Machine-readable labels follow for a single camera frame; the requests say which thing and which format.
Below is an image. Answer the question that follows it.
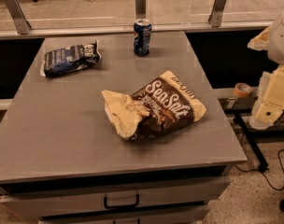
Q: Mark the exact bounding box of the black drawer handle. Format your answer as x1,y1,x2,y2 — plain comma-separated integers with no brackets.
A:
103,194,140,210

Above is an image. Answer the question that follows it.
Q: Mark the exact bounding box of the metal railing post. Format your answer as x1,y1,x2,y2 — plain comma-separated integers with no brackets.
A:
3,0,32,35
208,0,227,28
135,0,146,19

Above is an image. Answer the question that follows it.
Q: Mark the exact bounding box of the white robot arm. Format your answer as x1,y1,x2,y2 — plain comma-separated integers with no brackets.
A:
248,10,284,130

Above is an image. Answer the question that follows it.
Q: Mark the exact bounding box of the blue chip bag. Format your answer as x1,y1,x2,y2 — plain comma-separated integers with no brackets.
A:
40,41,101,77

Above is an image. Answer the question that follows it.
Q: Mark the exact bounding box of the black floor cable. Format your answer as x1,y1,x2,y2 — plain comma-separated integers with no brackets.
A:
234,148,284,192

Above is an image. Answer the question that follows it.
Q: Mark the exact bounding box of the right metal railing post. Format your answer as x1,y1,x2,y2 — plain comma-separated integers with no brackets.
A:
208,0,227,28

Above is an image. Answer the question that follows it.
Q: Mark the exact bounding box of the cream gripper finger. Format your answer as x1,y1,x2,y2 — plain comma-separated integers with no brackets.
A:
249,65,284,130
248,26,271,51

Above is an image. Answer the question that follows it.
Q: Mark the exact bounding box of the grey drawer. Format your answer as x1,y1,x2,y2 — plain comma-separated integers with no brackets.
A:
1,176,230,217
38,204,209,224

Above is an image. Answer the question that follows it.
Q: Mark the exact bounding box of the lower grey drawer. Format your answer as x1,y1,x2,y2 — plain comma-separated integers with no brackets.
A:
38,204,209,224

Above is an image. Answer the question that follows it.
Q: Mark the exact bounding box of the middle metal railing post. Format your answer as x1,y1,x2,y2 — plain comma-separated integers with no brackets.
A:
135,0,146,19

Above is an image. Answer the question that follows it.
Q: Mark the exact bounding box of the left metal railing post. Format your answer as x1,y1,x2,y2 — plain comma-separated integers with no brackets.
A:
3,0,32,35

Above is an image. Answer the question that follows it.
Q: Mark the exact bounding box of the blue soda can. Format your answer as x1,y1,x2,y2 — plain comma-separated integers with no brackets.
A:
134,19,152,56

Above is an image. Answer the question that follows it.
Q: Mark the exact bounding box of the orange tape roll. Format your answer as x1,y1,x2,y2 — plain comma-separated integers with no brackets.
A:
234,83,252,98

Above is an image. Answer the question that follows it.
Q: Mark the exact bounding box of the black table leg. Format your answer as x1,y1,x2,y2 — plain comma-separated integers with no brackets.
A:
234,113,268,173

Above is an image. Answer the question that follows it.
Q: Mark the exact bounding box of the brown sea salt chip bag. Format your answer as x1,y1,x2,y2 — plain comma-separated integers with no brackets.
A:
102,71,206,140

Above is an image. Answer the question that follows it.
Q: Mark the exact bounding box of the upper grey drawer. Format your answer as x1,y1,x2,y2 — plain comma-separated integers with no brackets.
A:
1,176,230,217

